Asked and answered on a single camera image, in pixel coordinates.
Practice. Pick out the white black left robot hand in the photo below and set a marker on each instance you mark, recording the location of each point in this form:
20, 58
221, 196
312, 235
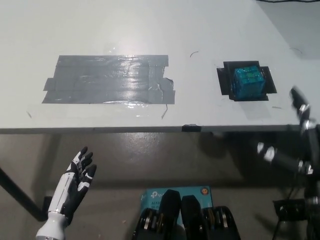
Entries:
65, 190

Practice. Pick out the grey duct tape patch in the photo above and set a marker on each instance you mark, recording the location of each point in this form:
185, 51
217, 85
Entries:
105, 80

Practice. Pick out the black tape square mark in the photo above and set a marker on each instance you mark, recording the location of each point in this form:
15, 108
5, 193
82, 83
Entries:
225, 80

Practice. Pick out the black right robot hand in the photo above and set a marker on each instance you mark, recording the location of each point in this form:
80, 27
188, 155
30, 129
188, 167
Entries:
310, 150

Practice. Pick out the small black tape piece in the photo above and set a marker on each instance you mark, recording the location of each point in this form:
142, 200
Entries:
191, 128

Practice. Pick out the clear tape strip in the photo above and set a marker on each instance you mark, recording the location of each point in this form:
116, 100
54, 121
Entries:
75, 110

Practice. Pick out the black table foot bracket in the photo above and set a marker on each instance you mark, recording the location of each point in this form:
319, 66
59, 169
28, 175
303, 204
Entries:
48, 206
287, 208

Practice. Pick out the black slanted table leg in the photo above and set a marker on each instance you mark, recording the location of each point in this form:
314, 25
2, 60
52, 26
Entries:
20, 195

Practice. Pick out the teal router cardboard box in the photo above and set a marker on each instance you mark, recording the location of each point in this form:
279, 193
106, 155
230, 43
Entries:
155, 195

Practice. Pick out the blue rubik's cube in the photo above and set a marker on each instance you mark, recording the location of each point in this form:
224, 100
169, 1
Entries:
248, 82

